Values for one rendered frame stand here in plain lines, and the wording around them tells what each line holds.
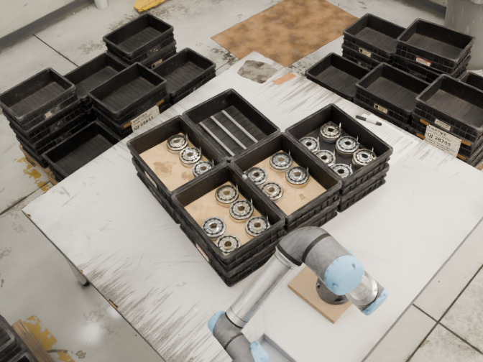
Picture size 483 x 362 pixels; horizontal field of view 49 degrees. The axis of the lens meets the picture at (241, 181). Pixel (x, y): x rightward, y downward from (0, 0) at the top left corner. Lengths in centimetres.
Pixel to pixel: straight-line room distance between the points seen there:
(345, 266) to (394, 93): 213
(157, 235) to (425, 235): 116
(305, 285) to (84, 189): 116
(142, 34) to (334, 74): 138
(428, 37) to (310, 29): 124
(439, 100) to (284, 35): 172
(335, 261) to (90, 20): 405
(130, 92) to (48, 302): 135
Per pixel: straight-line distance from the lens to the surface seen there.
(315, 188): 232
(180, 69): 373
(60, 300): 320
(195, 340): 211
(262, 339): 208
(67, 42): 498
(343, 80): 374
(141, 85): 348
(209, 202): 229
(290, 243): 159
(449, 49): 374
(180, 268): 227
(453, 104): 334
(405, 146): 272
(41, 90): 368
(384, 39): 396
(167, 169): 245
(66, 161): 345
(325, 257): 153
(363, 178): 235
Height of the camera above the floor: 261
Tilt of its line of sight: 49 degrees down
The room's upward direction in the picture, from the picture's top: 6 degrees counter-clockwise
